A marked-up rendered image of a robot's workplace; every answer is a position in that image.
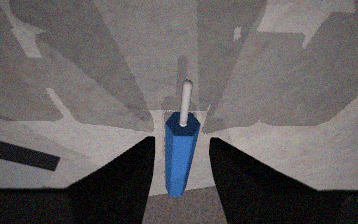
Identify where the blue stylus with grey tip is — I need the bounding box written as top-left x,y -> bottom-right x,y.
165,80 -> 201,197

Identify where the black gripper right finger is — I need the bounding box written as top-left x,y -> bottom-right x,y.
209,137 -> 358,224

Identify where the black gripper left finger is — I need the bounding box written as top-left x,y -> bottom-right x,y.
0,136 -> 155,224

